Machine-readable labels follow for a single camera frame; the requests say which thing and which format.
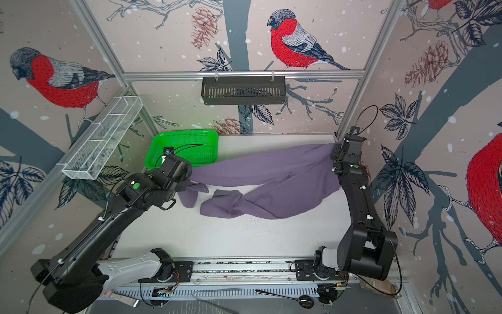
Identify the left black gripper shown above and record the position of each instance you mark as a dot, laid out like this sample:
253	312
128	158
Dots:
184	184

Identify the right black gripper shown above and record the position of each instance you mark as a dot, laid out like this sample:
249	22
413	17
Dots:
339	148

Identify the purple trousers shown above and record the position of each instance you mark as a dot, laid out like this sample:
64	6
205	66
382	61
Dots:
272	185

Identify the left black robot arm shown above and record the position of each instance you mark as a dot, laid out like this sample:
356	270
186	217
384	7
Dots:
75	278

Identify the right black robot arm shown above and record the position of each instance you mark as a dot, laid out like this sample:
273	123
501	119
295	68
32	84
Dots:
367	249

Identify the green plastic basket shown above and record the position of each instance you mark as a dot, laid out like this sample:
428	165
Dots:
199	147

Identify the black hanging plastic basket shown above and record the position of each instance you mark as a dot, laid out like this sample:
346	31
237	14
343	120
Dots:
243	90

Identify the brown filled plastic bottle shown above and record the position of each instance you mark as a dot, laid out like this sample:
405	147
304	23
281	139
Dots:
385	288

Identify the black long spoon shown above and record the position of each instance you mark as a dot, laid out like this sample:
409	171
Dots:
304	301

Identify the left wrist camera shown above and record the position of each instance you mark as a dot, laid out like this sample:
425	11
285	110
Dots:
168	150

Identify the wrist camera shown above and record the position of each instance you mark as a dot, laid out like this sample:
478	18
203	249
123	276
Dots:
168	150
354	131

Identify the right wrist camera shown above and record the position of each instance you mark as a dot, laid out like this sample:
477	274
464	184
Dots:
354	131

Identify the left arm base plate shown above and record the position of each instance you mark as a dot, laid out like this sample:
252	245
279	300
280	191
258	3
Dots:
175	272

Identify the aluminium mounting rail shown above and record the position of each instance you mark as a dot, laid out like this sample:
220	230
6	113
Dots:
205	271

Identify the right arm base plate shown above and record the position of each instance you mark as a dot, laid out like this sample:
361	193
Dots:
307	270

